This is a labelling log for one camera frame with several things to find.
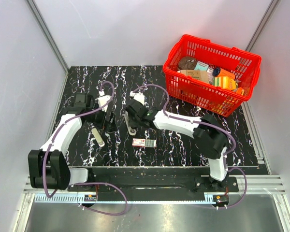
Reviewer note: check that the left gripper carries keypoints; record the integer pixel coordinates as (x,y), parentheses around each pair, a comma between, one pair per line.
(109,126)

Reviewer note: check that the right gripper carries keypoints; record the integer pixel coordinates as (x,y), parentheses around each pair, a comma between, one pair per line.
(132,123)

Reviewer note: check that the white stapler base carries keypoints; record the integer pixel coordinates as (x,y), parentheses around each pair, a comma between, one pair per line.
(131,131)

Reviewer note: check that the red white staple box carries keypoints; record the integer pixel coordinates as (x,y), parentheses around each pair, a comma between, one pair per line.
(138,142)

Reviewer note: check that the staple strip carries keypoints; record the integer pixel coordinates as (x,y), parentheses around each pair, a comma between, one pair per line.
(150,143)

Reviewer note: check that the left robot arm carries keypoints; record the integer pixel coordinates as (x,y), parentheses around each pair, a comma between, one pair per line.
(48,168)

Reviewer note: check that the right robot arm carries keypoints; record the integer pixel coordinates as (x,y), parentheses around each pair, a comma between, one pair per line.
(208,136)

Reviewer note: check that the brown round package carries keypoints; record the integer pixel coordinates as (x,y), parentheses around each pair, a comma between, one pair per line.
(187,63)

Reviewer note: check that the cardboard box in basket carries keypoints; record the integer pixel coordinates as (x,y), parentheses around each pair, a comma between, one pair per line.
(196,74)

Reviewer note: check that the teal small box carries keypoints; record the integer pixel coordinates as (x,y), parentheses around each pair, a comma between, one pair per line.
(201,66)

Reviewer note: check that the blue cap bottle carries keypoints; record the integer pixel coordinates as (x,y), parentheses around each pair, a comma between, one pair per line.
(216,71)

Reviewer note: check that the orange green carton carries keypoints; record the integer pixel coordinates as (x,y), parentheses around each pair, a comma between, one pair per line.
(225,82)

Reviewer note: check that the red shopping basket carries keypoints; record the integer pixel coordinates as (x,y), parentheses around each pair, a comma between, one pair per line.
(239,65)

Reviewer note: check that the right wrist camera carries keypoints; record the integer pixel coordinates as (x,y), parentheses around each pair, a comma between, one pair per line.
(138,97)

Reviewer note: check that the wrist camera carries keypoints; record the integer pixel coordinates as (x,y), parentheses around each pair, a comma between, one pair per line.
(103,98)
(138,97)

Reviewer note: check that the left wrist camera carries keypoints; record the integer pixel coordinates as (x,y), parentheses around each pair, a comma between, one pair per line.
(103,98)

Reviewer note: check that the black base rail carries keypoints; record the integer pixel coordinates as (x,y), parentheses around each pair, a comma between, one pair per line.
(195,179)

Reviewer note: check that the aluminium frame rail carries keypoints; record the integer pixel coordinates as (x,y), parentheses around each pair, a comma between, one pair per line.
(240,186)

